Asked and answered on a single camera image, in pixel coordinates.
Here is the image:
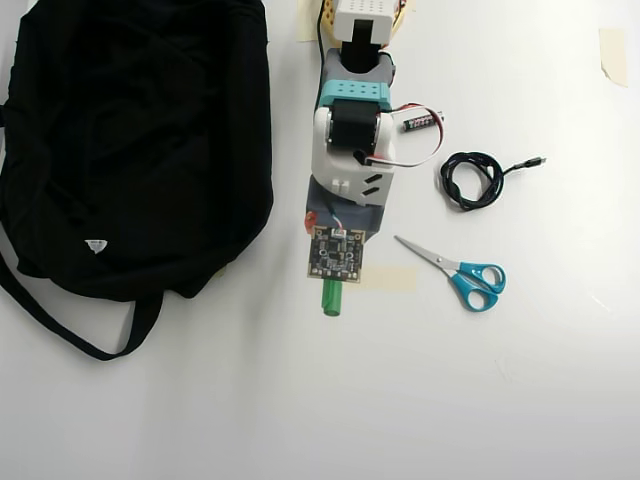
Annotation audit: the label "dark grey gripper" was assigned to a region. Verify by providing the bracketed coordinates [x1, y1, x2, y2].
[304, 177, 387, 236]

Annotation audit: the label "green marker with black barrel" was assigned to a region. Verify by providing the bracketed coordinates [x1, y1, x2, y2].
[320, 279, 345, 318]

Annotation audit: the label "yellow perforated robot base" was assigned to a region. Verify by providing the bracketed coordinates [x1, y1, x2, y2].
[319, 0, 416, 41]

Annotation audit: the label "black fabric bag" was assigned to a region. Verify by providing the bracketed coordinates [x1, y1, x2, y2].
[0, 0, 275, 362]

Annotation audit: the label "long beige masking tape strip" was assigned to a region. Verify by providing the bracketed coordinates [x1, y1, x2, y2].
[359, 267, 418, 293]

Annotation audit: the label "black aa battery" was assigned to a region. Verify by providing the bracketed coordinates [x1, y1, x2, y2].
[401, 111, 445, 134]

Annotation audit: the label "torn beige masking tape strip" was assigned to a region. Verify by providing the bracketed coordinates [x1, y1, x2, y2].
[598, 27, 629, 89]

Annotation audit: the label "camera circuit board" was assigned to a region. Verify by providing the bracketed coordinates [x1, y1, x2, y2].
[306, 224, 367, 284]

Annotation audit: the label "scissors with blue handles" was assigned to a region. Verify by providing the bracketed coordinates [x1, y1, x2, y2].
[393, 234, 508, 313]

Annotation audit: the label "white and red servo cable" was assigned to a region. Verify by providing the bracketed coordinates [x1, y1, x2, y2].
[363, 102, 446, 169]

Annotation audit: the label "black camera cable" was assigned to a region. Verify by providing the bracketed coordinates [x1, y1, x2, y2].
[314, 0, 347, 234]

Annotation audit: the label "coiled black usb cable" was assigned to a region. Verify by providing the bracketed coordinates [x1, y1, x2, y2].
[438, 151, 548, 213]

